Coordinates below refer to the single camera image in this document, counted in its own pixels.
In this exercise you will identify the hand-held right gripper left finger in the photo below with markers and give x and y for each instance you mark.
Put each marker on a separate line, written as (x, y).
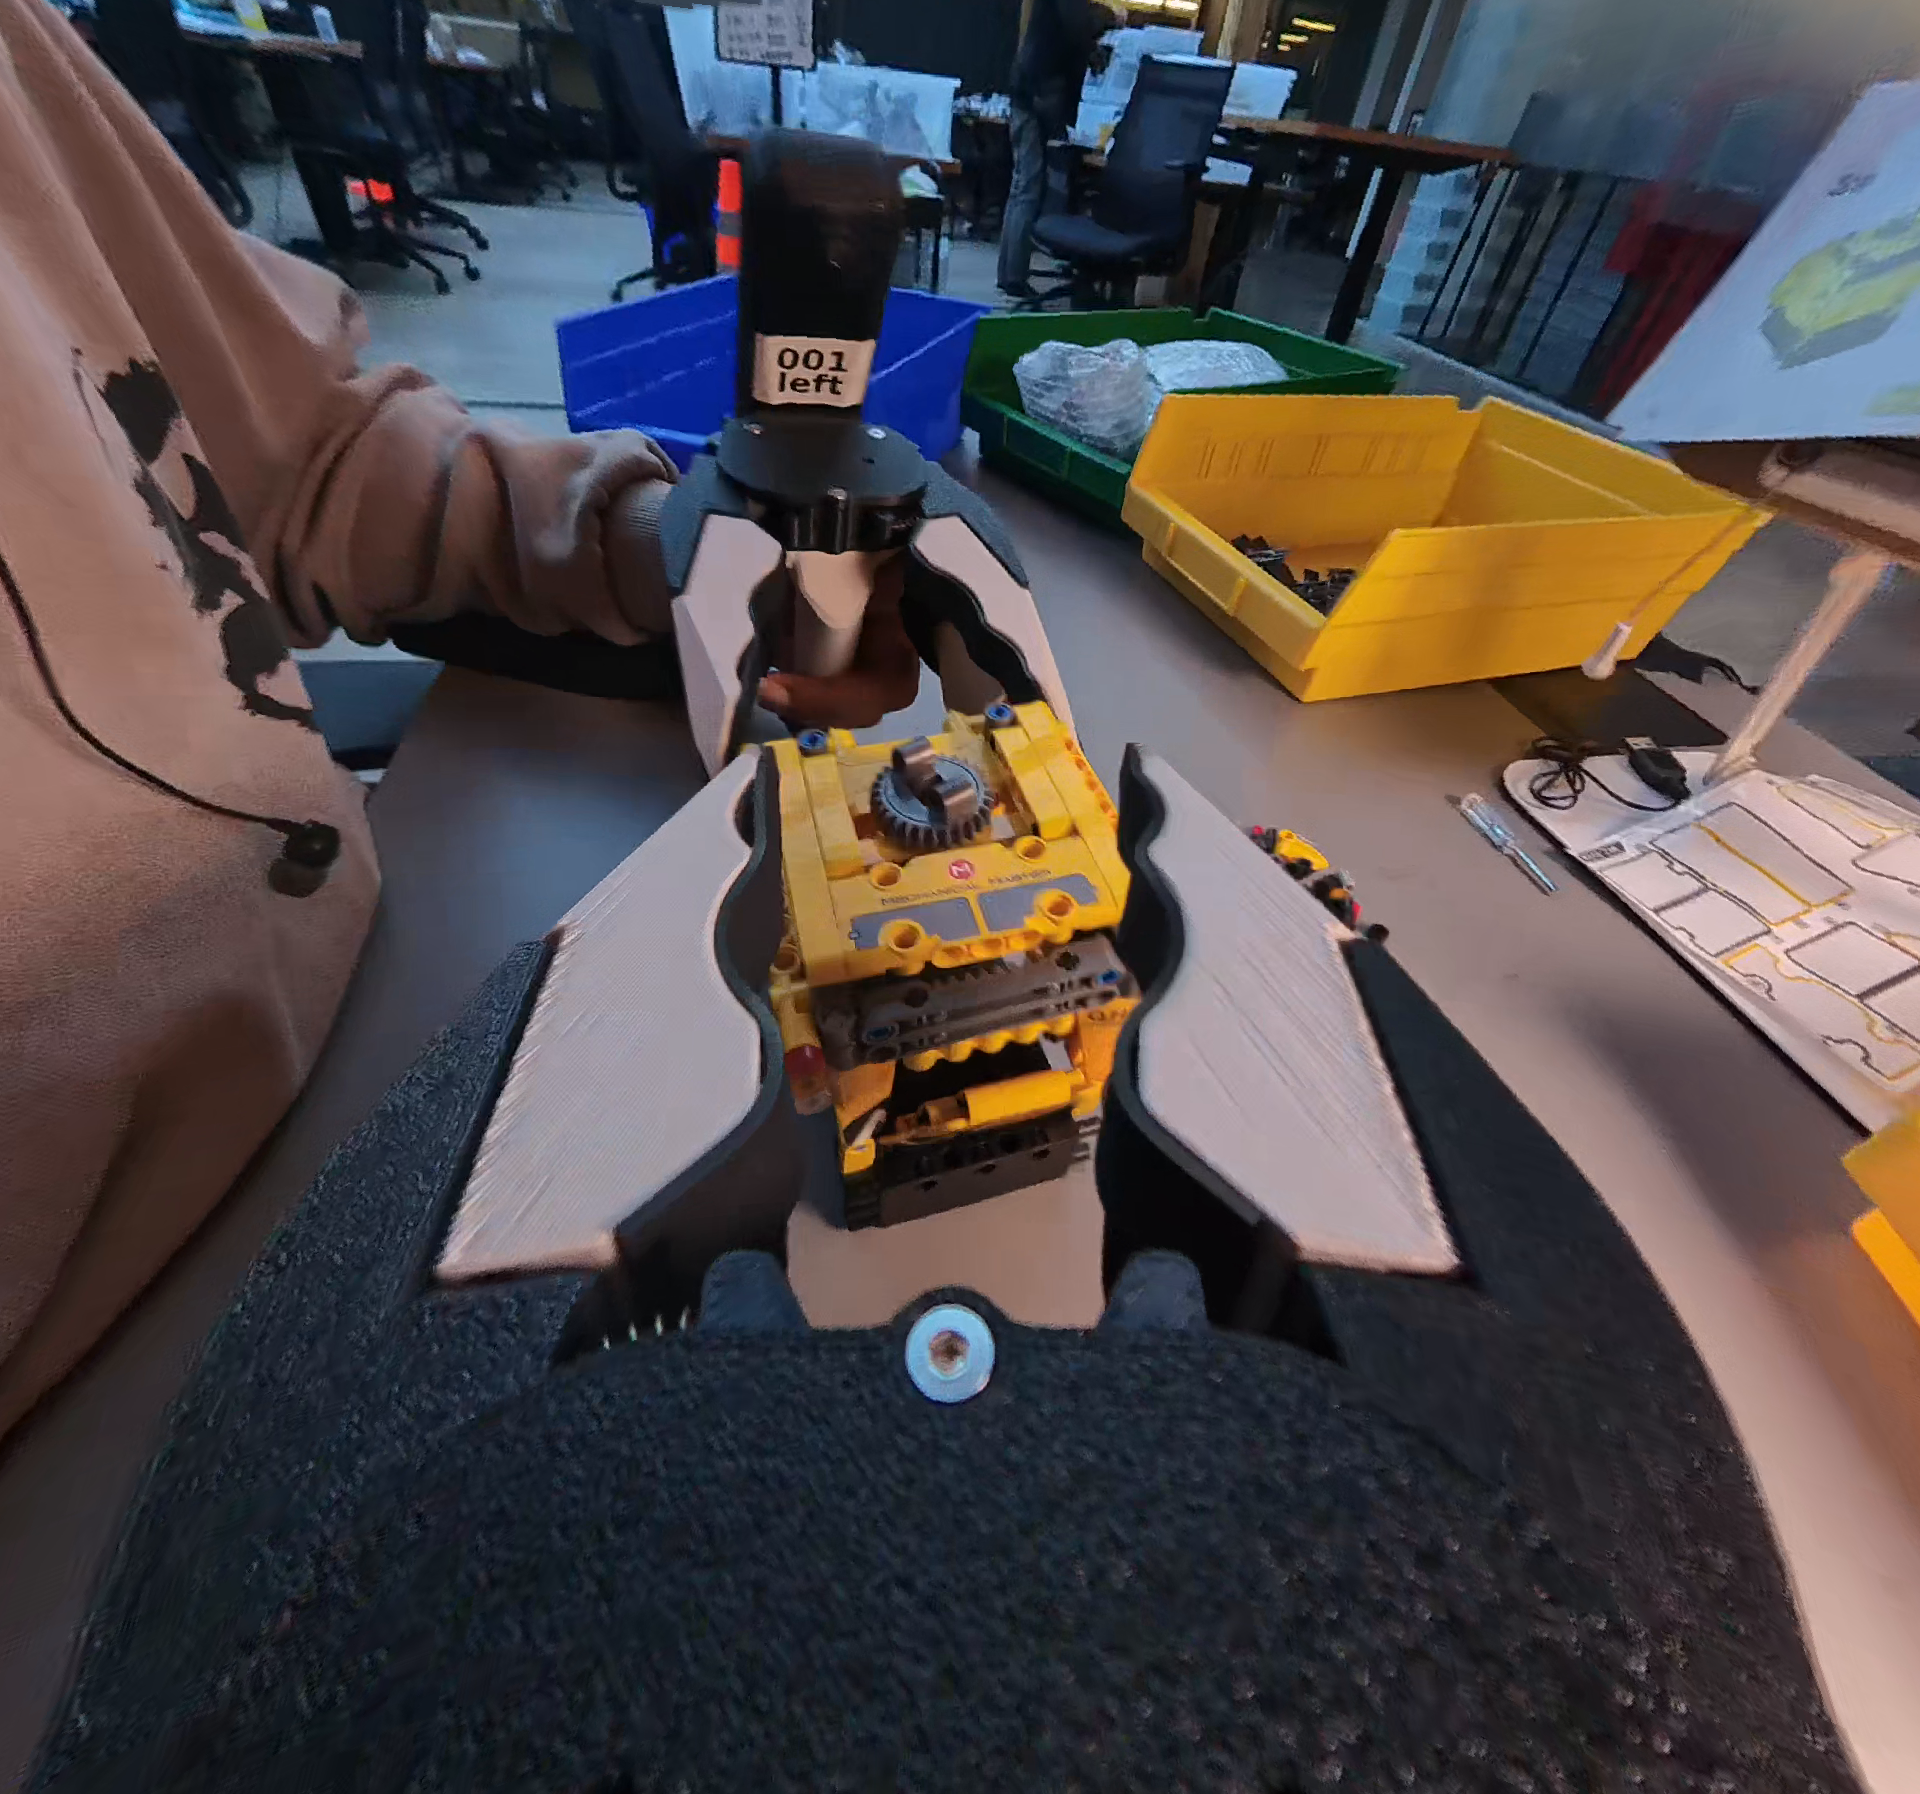
(602, 1072)

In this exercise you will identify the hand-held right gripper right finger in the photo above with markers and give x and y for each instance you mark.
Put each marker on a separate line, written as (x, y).
(1292, 1072)

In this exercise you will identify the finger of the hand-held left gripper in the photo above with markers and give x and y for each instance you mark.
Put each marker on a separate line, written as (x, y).
(1004, 623)
(720, 623)

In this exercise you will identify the yellow block robot model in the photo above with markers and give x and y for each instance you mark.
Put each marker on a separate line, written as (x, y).
(960, 909)

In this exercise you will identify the person's left forearm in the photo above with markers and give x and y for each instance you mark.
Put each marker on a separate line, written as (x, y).
(496, 519)

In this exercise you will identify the grey desk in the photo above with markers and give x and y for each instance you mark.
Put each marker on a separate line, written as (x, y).
(1576, 1072)

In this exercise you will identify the person's left hand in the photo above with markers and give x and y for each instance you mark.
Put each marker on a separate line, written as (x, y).
(863, 696)

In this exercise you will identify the orange traffic cone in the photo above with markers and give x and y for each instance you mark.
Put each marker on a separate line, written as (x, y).
(731, 218)

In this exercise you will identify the green plastic bin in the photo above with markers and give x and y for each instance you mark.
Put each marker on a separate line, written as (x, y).
(1036, 442)

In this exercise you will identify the black wrist rest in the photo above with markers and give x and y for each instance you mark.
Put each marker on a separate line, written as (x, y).
(542, 661)

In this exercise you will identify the blue plastic bin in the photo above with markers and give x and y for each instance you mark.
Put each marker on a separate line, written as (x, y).
(646, 354)

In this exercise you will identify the pile of black red pins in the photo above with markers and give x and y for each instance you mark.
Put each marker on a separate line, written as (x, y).
(1305, 863)

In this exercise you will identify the clear plastic bag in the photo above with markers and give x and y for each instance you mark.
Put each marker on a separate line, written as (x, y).
(1096, 391)

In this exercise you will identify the heap of dark grey plates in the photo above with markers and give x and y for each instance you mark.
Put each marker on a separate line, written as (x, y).
(1305, 575)

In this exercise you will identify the black mesh office chair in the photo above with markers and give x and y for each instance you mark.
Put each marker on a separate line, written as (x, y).
(1139, 175)

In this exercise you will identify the person's grey hoodie torso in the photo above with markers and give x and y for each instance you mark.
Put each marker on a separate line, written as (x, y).
(151, 923)

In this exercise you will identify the yellow plastic bin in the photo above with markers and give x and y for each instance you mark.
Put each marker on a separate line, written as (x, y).
(1501, 594)

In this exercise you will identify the white sticker sheet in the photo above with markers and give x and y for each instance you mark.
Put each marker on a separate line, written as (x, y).
(1772, 909)

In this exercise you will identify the dark background table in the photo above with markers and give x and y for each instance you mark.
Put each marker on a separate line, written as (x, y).
(1351, 142)

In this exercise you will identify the yellow bin with divider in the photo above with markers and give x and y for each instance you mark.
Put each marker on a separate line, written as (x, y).
(1889, 1193)

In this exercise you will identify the black metal railing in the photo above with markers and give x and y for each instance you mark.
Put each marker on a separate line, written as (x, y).
(1530, 265)

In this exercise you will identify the open instruction booklet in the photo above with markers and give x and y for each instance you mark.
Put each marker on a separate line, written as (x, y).
(1800, 294)

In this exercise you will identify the white printed wall paper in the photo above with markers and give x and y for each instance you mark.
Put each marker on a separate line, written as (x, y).
(766, 23)

